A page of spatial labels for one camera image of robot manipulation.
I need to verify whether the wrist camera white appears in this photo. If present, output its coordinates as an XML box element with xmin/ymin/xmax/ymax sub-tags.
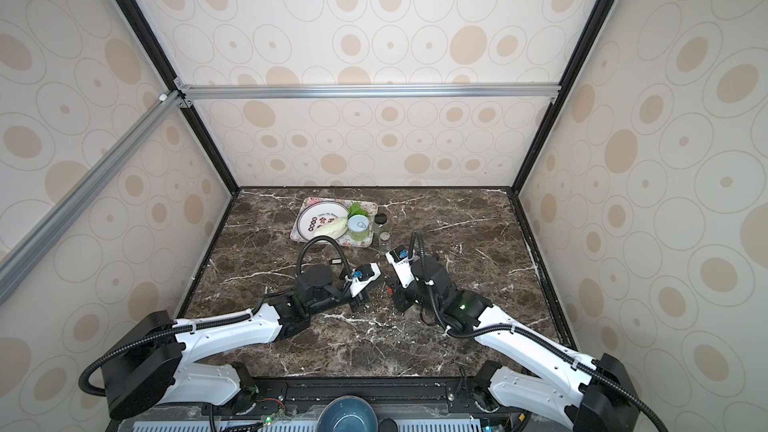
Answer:
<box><xmin>385</xmin><ymin>246</ymin><xmax>415</xmax><ymax>288</ymax></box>
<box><xmin>349</xmin><ymin>263</ymin><xmax>381</xmax><ymax>298</ymax></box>

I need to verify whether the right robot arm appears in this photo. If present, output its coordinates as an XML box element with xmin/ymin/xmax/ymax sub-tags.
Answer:
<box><xmin>386</xmin><ymin>231</ymin><xmax>667</xmax><ymax>431</ymax></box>

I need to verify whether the dark lid spice jar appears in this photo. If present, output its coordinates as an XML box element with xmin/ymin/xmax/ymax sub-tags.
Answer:
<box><xmin>372</xmin><ymin>212</ymin><xmax>390</xmax><ymax>236</ymax></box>

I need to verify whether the aluminium rail left wall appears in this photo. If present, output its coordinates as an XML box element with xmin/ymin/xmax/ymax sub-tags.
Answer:
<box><xmin>1</xmin><ymin>90</ymin><xmax>181</xmax><ymax>302</ymax></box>

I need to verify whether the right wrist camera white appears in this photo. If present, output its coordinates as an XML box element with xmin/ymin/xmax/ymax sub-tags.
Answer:
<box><xmin>385</xmin><ymin>246</ymin><xmax>415</xmax><ymax>288</ymax></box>

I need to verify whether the pale green cabbage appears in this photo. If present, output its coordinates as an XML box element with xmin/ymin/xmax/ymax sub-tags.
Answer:
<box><xmin>314</xmin><ymin>217</ymin><xmax>348</xmax><ymax>240</ymax></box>

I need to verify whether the black vertical frame post right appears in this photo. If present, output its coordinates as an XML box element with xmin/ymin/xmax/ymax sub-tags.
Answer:
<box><xmin>511</xmin><ymin>0</ymin><xmax>616</xmax><ymax>197</ymax></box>

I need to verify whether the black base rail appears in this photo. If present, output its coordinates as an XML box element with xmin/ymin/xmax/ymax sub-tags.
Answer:
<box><xmin>119</xmin><ymin>375</ymin><xmax>619</xmax><ymax>432</ymax></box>

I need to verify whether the blue bowl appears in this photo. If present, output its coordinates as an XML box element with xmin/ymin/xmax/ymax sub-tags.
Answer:
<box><xmin>315</xmin><ymin>396</ymin><xmax>379</xmax><ymax>432</ymax></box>

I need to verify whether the white plate with red text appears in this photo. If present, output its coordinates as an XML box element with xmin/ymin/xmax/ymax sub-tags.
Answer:
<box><xmin>296</xmin><ymin>200</ymin><xmax>349</xmax><ymax>242</ymax></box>

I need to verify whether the black vertical frame post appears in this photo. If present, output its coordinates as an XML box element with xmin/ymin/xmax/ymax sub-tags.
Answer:
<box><xmin>511</xmin><ymin>0</ymin><xmax>616</xmax><ymax>197</ymax></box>
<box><xmin>114</xmin><ymin>0</ymin><xmax>240</xmax><ymax>196</ymax></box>

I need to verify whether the floral rectangular tray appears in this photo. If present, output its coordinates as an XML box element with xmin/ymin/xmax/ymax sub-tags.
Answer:
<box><xmin>290</xmin><ymin>197</ymin><xmax>378</xmax><ymax>248</ymax></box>

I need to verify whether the small clear glass bottle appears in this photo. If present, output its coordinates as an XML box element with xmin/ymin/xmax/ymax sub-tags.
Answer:
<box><xmin>378</xmin><ymin>232</ymin><xmax>391</xmax><ymax>254</ymax></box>

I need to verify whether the horizontal aluminium rail back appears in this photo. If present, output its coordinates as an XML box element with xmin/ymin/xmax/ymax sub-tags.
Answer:
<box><xmin>181</xmin><ymin>82</ymin><xmax>561</xmax><ymax>100</ymax></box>

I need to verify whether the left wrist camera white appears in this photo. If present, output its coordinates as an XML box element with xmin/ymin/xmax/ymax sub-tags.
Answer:
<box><xmin>349</xmin><ymin>263</ymin><xmax>381</xmax><ymax>298</ymax></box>

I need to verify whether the black vertical frame post left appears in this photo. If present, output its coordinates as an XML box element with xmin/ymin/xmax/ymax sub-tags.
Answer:
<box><xmin>114</xmin><ymin>0</ymin><xmax>240</xmax><ymax>196</ymax></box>

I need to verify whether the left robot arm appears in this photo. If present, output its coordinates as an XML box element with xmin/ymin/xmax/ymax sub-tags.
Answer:
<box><xmin>78</xmin><ymin>249</ymin><xmax>381</xmax><ymax>421</ymax></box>

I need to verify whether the green leafy vegetable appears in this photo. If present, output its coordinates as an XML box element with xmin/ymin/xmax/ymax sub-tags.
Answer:
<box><xmin>348</xmin><ymin>202</ymin><xmax>369</xmax><ymax>217</ymax></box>

